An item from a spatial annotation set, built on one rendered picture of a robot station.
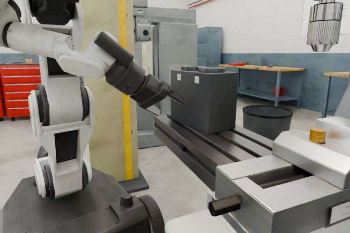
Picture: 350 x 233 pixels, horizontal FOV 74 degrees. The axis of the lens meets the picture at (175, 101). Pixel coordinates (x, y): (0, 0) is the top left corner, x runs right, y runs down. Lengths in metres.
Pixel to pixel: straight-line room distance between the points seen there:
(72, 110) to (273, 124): 1.85
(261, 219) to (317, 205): 0.08
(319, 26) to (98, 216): 0.91
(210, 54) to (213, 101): 7.04
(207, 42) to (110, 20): 5.85
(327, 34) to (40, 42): 0.59
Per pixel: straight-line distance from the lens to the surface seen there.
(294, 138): 0.44
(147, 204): 1.03
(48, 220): 1.11
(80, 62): 0.59
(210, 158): 0.58
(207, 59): 7.67
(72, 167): 1.03
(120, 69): 0.61
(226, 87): 0.74
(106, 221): 0.99
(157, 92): 0.65
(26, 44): 0.67
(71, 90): 0.86
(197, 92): 0.74
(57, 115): 0.86
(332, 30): 0.47
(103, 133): 2.12
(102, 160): 2.21
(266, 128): 2.34
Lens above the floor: 1.19
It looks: 12 degrees down
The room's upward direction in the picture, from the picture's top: straight up
